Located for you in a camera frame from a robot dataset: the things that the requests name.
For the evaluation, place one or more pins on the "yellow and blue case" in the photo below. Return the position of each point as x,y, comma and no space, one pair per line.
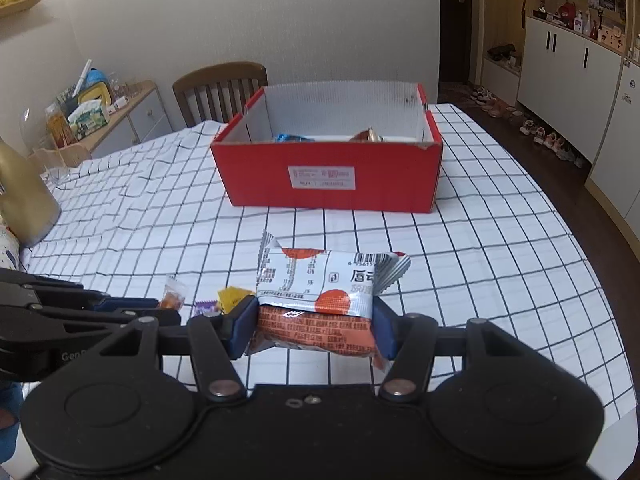
95,85

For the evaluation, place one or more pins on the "red cardboard box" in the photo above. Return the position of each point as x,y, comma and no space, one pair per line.
260,175

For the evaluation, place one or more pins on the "row of shoes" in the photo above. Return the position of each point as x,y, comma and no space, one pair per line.
540,132

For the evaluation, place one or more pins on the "clear drinking glass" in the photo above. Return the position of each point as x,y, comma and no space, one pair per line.
56,176

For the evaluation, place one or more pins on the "orange and white snack packet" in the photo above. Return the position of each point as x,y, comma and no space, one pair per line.
310,280

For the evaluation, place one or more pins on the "white cabinet with stickers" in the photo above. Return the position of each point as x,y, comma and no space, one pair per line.
620,160

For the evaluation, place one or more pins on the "red toy figure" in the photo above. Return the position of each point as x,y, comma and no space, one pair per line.
566,14

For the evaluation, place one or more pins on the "dark door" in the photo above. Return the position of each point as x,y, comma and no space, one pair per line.
455,20

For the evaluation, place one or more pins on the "white charger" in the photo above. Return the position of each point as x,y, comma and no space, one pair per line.
115,107

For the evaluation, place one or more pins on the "white lower cabinet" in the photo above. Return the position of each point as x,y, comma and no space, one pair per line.
565,75

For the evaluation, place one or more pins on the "small purple candy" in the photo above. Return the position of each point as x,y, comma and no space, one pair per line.
206,308

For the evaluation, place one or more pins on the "black checked white tablecloth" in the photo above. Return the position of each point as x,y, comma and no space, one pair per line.
150,210

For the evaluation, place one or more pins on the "printed floral cloth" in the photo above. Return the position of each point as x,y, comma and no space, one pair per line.
7,247

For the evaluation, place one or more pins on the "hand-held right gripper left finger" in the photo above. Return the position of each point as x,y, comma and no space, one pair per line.
242,325

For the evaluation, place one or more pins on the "green tissue box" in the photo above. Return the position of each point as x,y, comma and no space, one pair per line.
90,119

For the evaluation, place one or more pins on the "dark shoes on shelf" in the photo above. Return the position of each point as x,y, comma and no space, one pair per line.
502,55

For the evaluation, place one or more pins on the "light wooden side cabinet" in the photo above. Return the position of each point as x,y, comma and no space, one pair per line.
145,115

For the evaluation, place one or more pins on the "dark wooden chair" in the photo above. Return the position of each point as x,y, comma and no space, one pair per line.
220,77

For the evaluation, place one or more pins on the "small orange candy packet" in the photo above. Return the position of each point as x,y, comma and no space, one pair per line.
172,294

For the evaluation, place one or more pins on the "blue snack packet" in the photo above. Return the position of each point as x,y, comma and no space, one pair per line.
292,137

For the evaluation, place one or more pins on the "small yellow packet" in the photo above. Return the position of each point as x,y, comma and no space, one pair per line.
232,297

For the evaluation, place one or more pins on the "clear glass cup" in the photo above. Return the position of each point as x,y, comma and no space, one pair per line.
125,90

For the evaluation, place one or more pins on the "gold bottle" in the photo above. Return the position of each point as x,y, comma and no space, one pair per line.
25,200

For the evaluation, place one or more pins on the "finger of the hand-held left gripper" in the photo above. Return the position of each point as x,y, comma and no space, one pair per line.
125,303
150,317

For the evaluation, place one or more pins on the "yellow printed packet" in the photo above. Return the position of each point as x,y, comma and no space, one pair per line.
59,127

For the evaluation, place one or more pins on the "person's blue clothing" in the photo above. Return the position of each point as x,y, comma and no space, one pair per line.
11,400

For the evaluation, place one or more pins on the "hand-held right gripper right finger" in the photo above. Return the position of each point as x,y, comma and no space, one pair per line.
385,330

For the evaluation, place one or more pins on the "brown snack packet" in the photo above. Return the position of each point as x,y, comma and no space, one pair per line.
365,136

